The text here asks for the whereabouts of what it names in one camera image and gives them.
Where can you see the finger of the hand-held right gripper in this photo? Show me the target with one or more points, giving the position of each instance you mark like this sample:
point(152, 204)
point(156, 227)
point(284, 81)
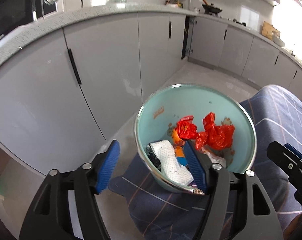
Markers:
point(281, 156)
point(297, 152)

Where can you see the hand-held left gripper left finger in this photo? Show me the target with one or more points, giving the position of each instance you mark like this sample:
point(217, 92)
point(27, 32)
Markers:
point(107, 170)

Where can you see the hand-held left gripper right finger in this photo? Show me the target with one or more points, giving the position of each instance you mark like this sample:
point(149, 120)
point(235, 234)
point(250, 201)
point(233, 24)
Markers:
point(196, 170)

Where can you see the foil wrapper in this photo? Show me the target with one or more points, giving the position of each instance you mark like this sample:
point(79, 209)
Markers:
point(196, 190)

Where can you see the blue orange snack packet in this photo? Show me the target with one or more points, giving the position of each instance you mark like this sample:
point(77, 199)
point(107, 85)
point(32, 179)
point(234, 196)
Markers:
point(179, 150)

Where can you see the white paper towel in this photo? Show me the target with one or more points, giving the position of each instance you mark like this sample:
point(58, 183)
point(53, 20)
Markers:
point(171, 162)

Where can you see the red plastic bag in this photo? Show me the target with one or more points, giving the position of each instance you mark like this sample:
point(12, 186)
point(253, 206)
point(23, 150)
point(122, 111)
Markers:
point(218, 135)

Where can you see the red snack packet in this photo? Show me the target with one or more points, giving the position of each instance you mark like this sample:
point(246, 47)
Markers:
point(186, 128)

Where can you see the teal printed waste bin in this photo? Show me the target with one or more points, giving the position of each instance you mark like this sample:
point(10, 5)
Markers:
point(166, 100)

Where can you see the blue plaid tablecloth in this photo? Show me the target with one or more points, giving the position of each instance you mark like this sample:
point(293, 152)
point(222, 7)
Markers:
point(278, 120)

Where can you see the grey base cabinets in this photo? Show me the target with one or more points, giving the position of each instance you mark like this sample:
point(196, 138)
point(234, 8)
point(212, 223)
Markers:
point(103, 67)

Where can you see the wooden cutting board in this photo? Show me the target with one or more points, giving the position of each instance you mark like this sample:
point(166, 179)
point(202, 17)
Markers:
point(268, 30)

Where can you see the kitchen window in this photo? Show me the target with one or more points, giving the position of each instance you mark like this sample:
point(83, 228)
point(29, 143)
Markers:
point(296, 25)

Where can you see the gas stove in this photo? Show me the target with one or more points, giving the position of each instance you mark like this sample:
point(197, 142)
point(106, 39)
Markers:
point(234, 21)

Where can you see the black wok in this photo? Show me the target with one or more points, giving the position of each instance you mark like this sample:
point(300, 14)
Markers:
point(212, 8)

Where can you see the silver microwave oven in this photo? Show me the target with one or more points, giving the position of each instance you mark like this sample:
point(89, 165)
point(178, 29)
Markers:
point(10, 5)

